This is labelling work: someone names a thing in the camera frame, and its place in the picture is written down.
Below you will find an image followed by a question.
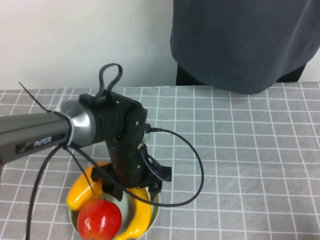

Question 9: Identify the person in grey shirt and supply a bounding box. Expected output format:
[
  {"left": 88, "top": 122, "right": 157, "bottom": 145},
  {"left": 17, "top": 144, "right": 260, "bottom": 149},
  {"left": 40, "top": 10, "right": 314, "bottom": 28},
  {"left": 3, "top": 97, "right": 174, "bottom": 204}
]
[{"left": 169, "top": 0, "right": 320, "bottom": 95}]

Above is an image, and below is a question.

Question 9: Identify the black zip tie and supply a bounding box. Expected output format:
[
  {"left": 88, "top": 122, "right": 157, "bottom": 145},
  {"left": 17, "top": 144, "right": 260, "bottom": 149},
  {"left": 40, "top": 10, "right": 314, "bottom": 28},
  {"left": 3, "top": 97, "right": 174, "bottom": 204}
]
[
  {"left": 66, "top": 147, "right": 97, "bottom": 196},
  {"left": 18, "top": 81, "right": 52, "bottom": 113}
]

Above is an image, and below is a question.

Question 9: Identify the red apple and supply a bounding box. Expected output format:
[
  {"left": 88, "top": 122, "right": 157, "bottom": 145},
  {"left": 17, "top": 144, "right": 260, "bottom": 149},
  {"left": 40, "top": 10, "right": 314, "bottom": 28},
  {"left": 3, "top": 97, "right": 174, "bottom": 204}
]
[{"left": 76, "top": 198, "right": 123, "bottom": 240}]

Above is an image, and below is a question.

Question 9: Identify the black USB cable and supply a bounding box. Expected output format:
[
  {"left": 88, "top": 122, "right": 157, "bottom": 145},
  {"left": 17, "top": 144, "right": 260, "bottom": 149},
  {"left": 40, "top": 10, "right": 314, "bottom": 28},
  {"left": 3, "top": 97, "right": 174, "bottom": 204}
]
[{"left": 66, "top": 127, "right": 205, "bottom": 208}]

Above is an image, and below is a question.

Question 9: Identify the pale green bowl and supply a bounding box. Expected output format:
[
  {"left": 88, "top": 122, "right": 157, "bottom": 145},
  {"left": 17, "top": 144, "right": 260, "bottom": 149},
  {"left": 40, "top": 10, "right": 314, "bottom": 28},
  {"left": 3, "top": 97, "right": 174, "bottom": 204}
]
[{"left": 68, "top": 192, "right": 161, "bottom": 240}]

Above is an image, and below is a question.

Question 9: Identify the thin black hanging cable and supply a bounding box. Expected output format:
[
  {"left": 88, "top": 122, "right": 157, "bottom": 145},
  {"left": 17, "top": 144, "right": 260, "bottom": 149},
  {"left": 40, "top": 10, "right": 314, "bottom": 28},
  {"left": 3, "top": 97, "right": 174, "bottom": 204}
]
[{"left": 26, "top": 146, "right": 63, "bottom": 240}]

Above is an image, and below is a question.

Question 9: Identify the grey white-grid tablecloth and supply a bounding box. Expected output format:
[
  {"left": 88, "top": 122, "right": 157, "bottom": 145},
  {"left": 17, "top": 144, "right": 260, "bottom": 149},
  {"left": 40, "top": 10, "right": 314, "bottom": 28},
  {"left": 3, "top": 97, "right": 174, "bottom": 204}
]
[{"left": 0, "top": 81, "right": 320, "bottom": 240}]

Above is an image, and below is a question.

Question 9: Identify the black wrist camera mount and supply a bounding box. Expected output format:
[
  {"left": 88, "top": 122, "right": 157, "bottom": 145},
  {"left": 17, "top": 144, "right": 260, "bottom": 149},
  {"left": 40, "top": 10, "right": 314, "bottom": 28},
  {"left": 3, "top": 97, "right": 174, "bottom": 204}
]
[{"left": 143, "top": 149, "right": 173, "bottom": 182}]

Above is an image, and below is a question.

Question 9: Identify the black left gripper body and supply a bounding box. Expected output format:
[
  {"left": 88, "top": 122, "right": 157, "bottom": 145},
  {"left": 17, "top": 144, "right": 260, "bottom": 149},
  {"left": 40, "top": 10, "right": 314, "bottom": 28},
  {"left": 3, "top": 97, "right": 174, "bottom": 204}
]
[{"left": 91, "top": 156, "right": 163, "bottom": 190}]

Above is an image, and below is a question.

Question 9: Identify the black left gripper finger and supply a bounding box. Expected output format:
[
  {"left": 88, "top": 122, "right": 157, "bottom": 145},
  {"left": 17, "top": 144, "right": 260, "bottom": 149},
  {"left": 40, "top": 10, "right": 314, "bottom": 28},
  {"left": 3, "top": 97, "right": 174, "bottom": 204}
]
[
  {"left": 148, "top": 184, "right": 161, "bottom": 201},
  {"left": 101, "top": 182, "right": 124, "bottom": 202}
]

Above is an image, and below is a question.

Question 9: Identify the black cable loop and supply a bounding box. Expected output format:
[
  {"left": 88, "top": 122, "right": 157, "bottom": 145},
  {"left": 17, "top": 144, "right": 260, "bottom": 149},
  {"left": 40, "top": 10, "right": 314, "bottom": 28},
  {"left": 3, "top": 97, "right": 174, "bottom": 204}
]
[{"left": 98, "top": 63, "right": 124, "bottom": 101}]

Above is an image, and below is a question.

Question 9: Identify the yellow banana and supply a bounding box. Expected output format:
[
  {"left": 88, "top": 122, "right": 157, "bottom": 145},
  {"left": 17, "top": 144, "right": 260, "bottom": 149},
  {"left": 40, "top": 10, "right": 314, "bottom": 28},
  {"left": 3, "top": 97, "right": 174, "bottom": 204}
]
[{"left": 114, "top": 187, "right": 153, "bottom": 240}]

